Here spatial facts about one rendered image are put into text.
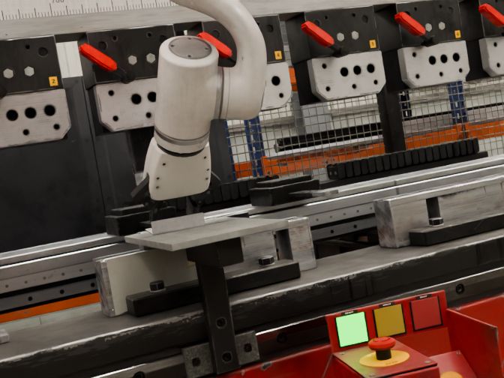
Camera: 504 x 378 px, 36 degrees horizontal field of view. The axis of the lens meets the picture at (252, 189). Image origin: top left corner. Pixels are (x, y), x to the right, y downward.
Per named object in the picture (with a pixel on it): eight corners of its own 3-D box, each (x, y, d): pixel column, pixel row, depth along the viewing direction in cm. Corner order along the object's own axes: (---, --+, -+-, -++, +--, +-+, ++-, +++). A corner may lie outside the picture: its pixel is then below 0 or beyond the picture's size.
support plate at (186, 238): (172, 251, 106) (171, 244, 106) (125, 242, 130) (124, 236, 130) (289, 226, 113) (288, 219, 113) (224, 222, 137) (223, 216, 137)
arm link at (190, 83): (214, 109, 121) (155, 105, 120) (224, 34, 113) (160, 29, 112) (217, 142, 115) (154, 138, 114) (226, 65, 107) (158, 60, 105)
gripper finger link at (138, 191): (169, 160, 122) (179, 183, 126) (124, 181, 121) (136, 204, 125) (172, 165, 121) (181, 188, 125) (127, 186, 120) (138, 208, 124)
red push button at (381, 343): (376, 369, 110) (373, 344, 110) (367, 362, 114) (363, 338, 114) (403, 363, 111) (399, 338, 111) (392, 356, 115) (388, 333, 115)
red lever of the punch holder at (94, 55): (85, 40, 121) (137, 74, 125) (79, 44, 125) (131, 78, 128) (79, 49, 121) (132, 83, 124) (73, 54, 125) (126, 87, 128)
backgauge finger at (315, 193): (304, 206, 148) (300, 181, 147) (250, 205, 172) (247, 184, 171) (358, 195, 152) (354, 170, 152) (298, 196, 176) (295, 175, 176)
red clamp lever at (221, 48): (204, 28, 129) (250, 61, 132) (196, 33, 133) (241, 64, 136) (199, 37, 129) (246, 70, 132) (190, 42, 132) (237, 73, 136)
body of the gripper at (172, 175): (203, 116, 123) (197, 171, 131) (142, 125, 119) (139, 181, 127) (221, 144, 118) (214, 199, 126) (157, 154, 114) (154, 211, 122)
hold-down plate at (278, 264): (136, 318, 124) (133, 299, 124) (127, 313, 129) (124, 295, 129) (301, 277, 135) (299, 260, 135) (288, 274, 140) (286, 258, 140)
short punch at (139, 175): (138, 185, 132) (128, 130, 131) (135, 185, 134) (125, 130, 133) (193, 175, 136) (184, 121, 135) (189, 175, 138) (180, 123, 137)
